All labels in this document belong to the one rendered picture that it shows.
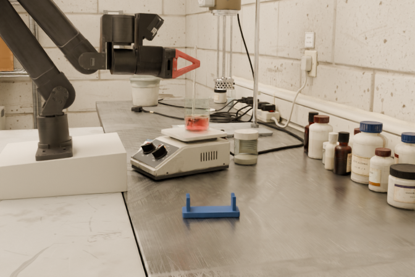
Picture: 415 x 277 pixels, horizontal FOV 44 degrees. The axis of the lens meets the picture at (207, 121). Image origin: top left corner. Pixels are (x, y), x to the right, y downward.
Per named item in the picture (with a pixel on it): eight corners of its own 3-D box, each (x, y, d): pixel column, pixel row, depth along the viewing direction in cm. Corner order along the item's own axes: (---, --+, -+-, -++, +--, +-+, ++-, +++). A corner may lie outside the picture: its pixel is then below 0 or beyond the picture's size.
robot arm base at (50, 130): (68, 106, 117) (37, 109, 115) (68, 117, 98) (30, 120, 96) (72, 140, 118) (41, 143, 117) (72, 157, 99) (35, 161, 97)
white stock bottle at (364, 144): (363, 174, 116) (366, 118, 114) (391, 181, 111) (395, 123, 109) (344, 179, 112) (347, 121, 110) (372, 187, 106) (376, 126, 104)
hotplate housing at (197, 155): (155, 182, 109) (154, 145, 108) (129, 168, 120) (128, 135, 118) (238, 168, 121) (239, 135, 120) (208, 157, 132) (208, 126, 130)
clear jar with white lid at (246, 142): (254, 166, 122) (255, 134, 121) (230, 164, 124) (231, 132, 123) (260, 161, 128) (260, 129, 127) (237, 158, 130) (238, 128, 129)
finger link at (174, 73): (192, 48, 120) (155, 46, 117) (204, 49, 114) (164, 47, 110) (191, 76, 122) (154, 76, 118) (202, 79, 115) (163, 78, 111)
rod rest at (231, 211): (182, 218, 87) (182, 198, 87) (181, 211, 91) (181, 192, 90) (239, 217, 88) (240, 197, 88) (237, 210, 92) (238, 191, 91)
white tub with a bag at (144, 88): (165, 106, 226) (165, 57, 222) (134, 107, 220) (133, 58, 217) (155, 102, 239) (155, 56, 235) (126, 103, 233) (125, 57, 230)
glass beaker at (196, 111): (188, 136, 116) (188, 99, 115) (179, 131, 122) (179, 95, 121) (217, 134, 119) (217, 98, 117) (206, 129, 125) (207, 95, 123)
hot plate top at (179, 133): (184, 141, 112) (184, 137, 112) (159, 132, 122) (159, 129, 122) (228, 136, 119) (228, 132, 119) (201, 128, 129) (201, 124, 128)
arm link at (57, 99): (66, 82, 111) (39, 85, 110) (68, 85, 103) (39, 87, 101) (68, 111, 112) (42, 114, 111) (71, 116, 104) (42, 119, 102)
